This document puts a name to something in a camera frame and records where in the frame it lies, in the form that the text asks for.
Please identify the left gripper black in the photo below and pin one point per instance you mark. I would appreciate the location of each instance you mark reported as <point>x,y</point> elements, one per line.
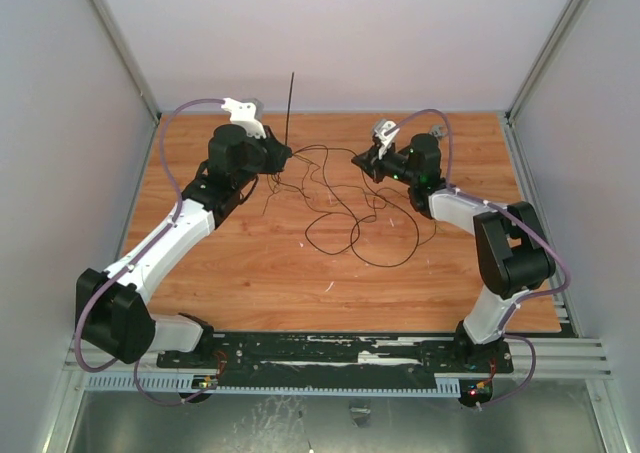
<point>275,150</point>

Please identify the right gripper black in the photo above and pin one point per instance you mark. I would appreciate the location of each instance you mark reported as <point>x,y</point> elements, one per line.
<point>375,161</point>

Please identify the black zip tie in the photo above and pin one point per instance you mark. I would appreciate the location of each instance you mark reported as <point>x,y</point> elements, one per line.
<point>288,108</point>

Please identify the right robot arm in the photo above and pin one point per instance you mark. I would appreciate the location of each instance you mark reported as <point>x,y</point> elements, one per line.
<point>512,251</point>

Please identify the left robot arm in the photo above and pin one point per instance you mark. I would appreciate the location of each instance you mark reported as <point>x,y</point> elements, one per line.
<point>112,305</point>

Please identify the black adjustable wrench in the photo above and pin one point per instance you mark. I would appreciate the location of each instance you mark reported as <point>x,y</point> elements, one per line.
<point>438,131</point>

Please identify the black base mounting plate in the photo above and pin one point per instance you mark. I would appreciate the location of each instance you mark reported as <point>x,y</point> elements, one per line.
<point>330,360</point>

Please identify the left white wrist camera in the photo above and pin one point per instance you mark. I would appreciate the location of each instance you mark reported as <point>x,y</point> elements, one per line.
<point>246,114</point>

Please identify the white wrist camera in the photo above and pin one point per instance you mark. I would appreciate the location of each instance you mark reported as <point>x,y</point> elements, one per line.
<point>246,114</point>
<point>383,135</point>

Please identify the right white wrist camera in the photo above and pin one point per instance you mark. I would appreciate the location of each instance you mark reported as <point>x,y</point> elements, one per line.
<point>383,135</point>

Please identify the aluminium front rail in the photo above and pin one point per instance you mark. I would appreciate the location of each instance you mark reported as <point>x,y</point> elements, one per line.
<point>545,356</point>

